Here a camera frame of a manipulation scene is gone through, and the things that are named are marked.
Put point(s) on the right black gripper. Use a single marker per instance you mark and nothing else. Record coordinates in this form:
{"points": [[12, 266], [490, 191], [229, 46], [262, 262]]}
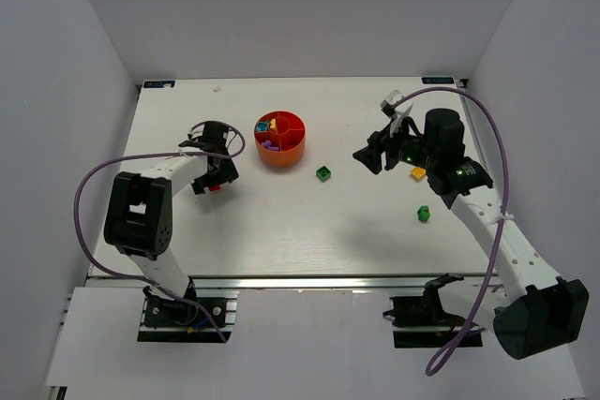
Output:
{"points": [[387, 152]]}

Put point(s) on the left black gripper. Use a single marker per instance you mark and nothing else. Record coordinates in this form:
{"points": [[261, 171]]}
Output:
{"points": [[206, 183]]}

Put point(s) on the green square lego brick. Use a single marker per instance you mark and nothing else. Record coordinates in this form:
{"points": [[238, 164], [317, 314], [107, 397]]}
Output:
{"points": [[323, 173]]}

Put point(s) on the light blue lego brick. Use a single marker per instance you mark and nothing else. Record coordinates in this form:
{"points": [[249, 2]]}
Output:
{"points": [[262, 127]]}

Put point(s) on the green lego piece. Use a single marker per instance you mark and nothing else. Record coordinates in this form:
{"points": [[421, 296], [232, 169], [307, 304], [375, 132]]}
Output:
{"points": [[423, 213]]}

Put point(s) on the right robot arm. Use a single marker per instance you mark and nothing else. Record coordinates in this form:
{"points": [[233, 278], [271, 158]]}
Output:
{"points": [[538, 309]]}

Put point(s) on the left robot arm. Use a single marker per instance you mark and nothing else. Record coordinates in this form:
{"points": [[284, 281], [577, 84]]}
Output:
{"points": [[139, 221]]}

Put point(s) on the orange round divided container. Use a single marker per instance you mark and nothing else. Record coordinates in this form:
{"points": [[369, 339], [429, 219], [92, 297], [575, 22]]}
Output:
{"points": [[290, 138]]}

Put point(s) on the right corner label sticker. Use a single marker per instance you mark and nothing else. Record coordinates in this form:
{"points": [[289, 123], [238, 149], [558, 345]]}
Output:
{"points": [[432, 80]]}

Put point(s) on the corner label sticker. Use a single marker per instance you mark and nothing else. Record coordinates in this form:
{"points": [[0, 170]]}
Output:
{"points": [[432, 80], [168, 84]]}

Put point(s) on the left corner label sticker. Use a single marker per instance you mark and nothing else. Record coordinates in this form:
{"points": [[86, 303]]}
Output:
{"points": [[168, 84]]}

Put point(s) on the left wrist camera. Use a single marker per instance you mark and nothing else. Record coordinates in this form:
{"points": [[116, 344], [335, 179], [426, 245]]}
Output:
{"points": [[200, 133]]}

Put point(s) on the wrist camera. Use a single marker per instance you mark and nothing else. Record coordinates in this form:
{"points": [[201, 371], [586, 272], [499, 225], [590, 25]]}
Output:
{"points": [[200, 133], [396, 108]]}

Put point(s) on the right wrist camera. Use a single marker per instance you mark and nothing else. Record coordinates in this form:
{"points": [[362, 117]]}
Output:
{"points": [[396, 108]]}

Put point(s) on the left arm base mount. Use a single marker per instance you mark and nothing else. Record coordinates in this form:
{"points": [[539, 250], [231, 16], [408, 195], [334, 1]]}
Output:
{"points": [[164, 320]]}

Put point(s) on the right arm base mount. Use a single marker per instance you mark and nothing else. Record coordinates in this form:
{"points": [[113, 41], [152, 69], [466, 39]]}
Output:
{"points": [[422, 318]]}

